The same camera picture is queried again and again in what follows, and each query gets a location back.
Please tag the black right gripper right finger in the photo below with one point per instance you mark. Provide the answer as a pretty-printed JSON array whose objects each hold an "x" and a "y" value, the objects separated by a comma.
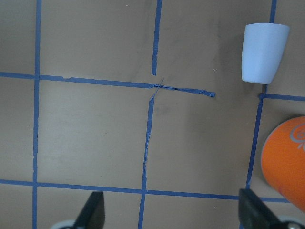
[{"x": 254, "y": 214}]

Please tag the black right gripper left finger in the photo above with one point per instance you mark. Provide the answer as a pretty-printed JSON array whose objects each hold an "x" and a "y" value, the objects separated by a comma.
[{"x": 92, "y": 215}]

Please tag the light blue plastic cup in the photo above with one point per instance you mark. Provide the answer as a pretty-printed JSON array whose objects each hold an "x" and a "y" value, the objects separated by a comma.
[{"x": 263, "y": 48}]

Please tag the orange patterned cup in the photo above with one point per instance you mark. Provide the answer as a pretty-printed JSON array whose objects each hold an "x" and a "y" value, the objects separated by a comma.
[{"x": 283, "y": 160}]

